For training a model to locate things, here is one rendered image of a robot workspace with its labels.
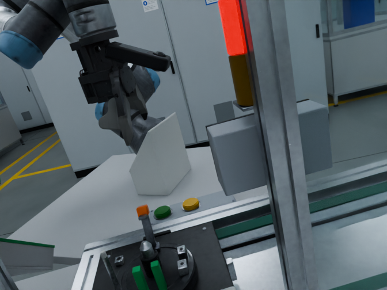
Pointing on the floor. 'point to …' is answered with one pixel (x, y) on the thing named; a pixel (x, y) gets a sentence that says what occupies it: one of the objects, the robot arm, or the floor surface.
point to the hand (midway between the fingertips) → (141, 131)
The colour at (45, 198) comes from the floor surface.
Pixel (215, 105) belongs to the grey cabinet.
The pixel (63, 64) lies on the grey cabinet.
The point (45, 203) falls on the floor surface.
